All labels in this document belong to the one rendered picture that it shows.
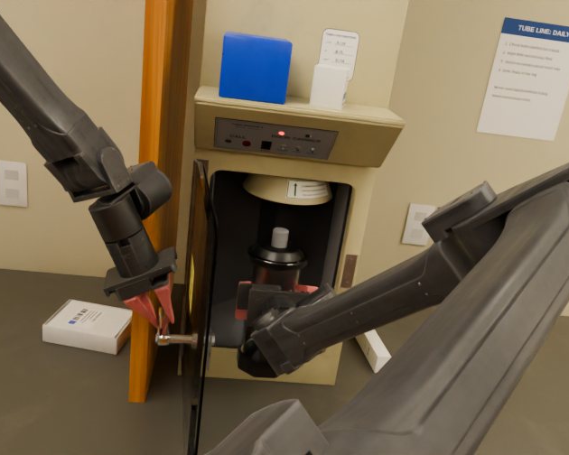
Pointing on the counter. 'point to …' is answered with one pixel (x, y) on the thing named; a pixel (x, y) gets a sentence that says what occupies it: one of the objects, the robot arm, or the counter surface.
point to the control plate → (231, 128)
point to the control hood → (356, 142)
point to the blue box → (255, 68)
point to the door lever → (169, 332)
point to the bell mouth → (288, 190)
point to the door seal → (208, 314)
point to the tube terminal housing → (378, 95)
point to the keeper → (349, 271)
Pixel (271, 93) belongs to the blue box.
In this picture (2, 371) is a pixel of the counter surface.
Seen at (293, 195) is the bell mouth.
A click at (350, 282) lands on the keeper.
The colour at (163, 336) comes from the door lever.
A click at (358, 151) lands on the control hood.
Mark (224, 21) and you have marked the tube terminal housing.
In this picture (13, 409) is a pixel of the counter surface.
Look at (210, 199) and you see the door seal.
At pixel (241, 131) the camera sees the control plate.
